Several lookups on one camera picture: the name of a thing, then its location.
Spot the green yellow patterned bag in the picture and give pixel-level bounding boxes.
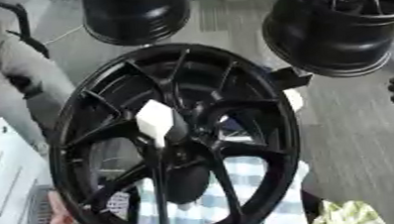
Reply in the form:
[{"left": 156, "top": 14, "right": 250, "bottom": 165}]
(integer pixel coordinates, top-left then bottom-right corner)
[{"left": 306, "top": 195, "right": 387, "bottom": 224}]

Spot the person's hand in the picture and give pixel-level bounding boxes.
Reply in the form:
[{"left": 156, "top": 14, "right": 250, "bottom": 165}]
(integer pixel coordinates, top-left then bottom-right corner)
[{"left": 39, "top": 188, "right": 79, "bottom": 224}]

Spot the person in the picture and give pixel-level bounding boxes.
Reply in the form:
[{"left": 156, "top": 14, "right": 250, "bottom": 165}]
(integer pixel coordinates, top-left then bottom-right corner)
[{"left": 0, "top": 0, "right": 82, "bottom": 160}]

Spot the grey keyboard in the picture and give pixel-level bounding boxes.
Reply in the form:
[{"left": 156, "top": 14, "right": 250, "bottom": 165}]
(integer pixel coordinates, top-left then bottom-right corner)
[{"left": 18, "top": 184, "right": 58, "bottom": 224}]

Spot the black block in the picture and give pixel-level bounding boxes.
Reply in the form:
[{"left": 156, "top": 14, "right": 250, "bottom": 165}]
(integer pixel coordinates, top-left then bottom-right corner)
[{"left": 268, "top": 64, "right": 316, "bottom": 92}]

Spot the black chair armrest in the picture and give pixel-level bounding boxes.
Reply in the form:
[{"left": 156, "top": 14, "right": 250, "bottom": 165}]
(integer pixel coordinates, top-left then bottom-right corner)
[{"left": 0, "top": 0, "right": 53, "bottom": 63}]

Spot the black wheel rim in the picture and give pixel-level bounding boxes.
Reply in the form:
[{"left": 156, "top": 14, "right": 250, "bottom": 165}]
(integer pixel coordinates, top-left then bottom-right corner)
[
  {"left": 258, "top": 0, "right": 394, "bottom": 84},
  {"left": 79, "top": 0, "right": 196, "bottom": 51}
]

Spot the black rounded object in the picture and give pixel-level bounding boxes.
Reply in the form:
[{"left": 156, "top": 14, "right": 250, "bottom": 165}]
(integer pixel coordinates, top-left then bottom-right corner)
[{"left": 160, "top": 161, "right": 216, "bottom": 207}]

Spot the black spoked wheel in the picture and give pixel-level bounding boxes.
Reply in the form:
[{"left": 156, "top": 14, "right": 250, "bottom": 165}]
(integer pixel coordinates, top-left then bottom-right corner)
[{"left": 40, "top": 35, "right": 308, "bottom": 224}]

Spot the white printed label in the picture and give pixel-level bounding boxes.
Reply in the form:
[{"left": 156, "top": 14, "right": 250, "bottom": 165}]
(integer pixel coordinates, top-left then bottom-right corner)
[{"left": 103, "top": 190, "right": 134, "bottom": 222}]

